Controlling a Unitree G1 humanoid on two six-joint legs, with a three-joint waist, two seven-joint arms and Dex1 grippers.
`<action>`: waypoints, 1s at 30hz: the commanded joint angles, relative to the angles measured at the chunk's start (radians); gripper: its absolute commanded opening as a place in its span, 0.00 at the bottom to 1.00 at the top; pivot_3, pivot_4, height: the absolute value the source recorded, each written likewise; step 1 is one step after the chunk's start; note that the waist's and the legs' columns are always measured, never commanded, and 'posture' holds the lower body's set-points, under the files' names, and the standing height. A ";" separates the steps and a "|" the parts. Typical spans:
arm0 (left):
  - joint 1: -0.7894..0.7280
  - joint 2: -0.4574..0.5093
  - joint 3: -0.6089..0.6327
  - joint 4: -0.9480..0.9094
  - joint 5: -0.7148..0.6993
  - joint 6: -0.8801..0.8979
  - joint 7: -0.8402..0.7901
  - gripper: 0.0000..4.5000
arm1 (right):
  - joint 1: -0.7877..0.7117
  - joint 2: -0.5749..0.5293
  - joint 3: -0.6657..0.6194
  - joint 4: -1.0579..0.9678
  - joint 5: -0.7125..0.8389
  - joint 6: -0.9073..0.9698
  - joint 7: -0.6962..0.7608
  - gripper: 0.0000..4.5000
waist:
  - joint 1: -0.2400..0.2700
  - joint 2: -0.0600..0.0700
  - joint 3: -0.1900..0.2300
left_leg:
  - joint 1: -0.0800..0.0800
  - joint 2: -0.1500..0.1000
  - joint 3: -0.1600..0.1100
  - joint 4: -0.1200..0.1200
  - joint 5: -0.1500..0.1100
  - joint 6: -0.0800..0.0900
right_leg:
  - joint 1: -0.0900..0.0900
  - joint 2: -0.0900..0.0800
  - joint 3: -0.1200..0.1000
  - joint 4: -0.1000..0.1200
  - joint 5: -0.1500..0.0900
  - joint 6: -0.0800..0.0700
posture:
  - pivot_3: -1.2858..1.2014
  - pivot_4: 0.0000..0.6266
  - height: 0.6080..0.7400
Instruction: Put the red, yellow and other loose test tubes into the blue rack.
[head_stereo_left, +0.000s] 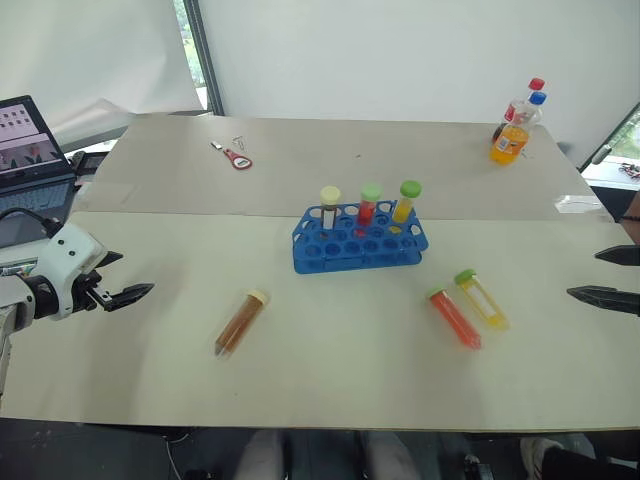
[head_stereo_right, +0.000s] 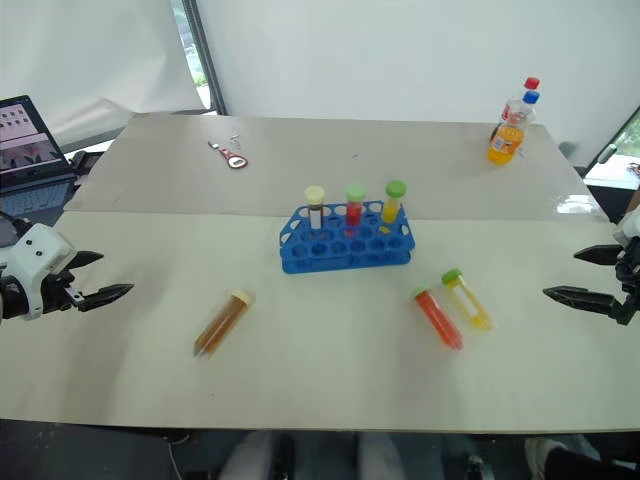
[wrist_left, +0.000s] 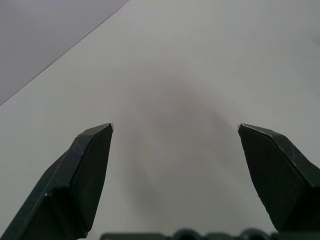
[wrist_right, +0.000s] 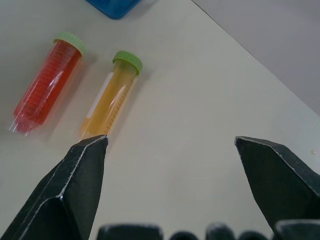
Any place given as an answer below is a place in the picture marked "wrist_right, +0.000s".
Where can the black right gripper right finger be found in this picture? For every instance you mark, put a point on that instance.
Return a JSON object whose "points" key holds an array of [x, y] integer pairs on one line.
{"points": [[282, 180]]}

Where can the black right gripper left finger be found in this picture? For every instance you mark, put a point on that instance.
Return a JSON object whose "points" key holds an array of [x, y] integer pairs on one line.
{"points": [[70, 185]]}

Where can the orange liquid centrifuge tube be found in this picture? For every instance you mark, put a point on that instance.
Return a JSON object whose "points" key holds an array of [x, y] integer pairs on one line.
{"points": [[112, 97]]}

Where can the red liquid centrifuge tube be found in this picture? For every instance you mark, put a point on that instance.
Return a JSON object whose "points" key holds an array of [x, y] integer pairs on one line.
{"points": [[47, 82]]}

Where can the blue plastic tray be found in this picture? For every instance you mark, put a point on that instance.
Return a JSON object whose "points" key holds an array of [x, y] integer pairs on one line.
{"points": [[112, 7]]}

